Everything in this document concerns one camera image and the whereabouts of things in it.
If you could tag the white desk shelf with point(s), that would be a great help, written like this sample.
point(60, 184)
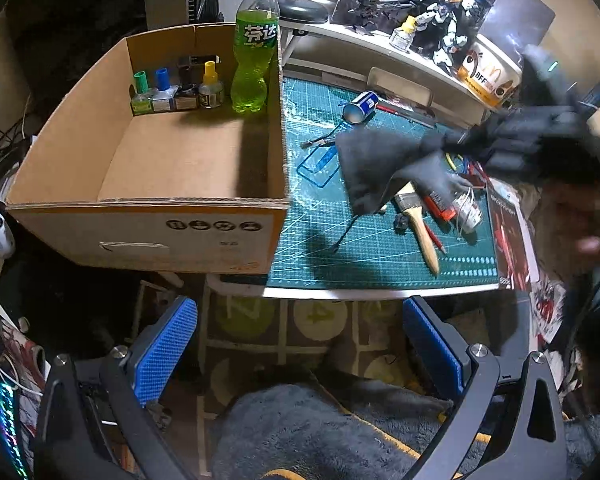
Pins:
point(338, 50)

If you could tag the small black clip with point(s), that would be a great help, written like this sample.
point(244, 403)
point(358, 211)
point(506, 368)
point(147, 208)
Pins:
point(401, 224)

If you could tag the black cap paint bottle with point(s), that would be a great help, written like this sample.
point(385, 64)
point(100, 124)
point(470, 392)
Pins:
point(186, 97)

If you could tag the red label tube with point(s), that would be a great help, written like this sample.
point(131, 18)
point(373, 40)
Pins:
point(441, 208)

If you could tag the red black booklet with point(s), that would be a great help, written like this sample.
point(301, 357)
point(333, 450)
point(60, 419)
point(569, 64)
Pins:
point(514, 252)

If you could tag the green soda bottle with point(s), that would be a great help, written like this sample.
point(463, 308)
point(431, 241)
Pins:
point(255, 42)

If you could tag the McDonalds paper bucket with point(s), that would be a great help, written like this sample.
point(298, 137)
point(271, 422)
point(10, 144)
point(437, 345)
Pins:
point(489, 73)

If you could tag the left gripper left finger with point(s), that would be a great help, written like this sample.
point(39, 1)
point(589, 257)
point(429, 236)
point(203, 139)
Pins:
point(158, 349)

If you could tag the grey cloth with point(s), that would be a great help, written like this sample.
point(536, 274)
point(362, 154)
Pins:
point(376, 163)

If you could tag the cardboard box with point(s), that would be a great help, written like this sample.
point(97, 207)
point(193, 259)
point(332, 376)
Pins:
point(193, 191)

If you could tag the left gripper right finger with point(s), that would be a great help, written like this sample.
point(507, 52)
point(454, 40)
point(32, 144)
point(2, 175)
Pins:
point(439, 346)

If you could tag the yellow cap glue bottle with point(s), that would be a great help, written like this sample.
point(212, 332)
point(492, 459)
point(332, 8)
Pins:
point(211, 91)

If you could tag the black desk lamp base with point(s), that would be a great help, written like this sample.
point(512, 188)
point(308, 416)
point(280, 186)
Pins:
point(303, 11)

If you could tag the wooden paint brush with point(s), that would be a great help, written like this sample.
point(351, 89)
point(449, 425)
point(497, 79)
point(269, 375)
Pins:
point(408, 204)

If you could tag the blue spray can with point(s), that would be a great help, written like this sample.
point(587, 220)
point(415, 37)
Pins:
point(361, 108)

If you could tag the blue transparent ruler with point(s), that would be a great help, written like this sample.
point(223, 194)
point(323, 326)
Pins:
point(320, 165)

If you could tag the green cap glue bottle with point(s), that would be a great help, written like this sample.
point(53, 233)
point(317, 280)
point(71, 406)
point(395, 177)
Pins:
point(141, 99)

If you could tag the green cutting mat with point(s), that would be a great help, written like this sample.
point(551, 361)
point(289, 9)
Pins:
point(372, 256)

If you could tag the white robot model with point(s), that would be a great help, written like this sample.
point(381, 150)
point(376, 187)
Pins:
point(444, 29)

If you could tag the small glass jar yellow lid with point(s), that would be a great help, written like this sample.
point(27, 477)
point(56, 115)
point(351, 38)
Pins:
point(403, 36)

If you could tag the right hand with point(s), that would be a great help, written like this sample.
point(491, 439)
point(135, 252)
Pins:
point(566, 224)

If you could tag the grey fleece blanket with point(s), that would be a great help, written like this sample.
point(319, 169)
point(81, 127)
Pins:
point(300, 430)

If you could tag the blue cap glue bottle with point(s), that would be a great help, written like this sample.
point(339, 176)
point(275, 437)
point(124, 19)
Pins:
point(163, 98)

